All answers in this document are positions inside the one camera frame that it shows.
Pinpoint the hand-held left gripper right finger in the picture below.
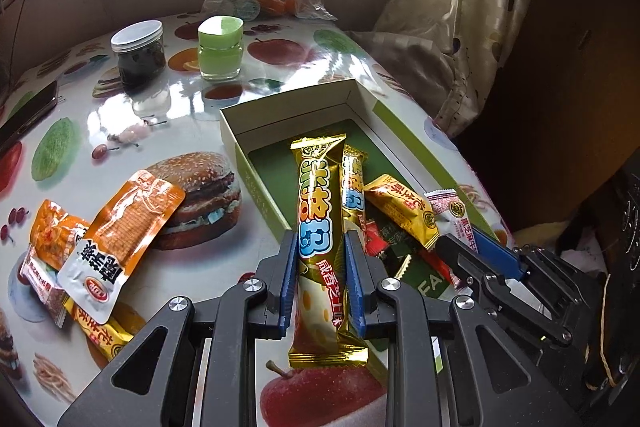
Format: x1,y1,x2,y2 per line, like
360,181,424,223
344,229,583,427

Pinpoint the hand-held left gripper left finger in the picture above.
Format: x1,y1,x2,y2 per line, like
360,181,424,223
56,231,300,427

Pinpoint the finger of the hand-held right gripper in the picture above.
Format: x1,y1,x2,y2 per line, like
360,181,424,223
470,227,596,308
434,234,576,348

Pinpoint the pink and white candy packet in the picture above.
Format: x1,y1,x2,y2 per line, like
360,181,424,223
424,189,476,248

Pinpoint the long gold snack bar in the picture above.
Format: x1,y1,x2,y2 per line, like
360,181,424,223
340,144,368,238
289,133,368,370

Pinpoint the green cardboard box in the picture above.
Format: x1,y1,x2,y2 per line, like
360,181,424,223
220,78,506,358

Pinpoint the orange snack pouch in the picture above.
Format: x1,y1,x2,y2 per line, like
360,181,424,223
29,199,93,273
57,169,187,325

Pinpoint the red candy packet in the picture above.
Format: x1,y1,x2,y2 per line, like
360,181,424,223
361,219,396,258

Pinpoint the yellow candy packet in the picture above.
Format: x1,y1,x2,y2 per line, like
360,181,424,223
364,174,441,252
62,297,135,362

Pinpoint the printed fruit tablecloth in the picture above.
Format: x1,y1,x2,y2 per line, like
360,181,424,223
0,9,511,427

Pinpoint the dark wooden cabinet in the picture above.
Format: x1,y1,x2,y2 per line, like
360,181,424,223
540,0,640,208

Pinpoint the green glass jar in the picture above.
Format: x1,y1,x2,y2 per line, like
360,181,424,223
197,16,246,82

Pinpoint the brown and red snack packet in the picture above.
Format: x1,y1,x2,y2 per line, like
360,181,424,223
19,252,71,325

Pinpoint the cream patterned curtain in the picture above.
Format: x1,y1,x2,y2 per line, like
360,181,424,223
350,0,543,138

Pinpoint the dark jar with white lid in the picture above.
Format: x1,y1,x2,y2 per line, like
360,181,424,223
110,21,167,92

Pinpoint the black smartphone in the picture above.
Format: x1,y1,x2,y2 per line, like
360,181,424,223
0,81,60,155

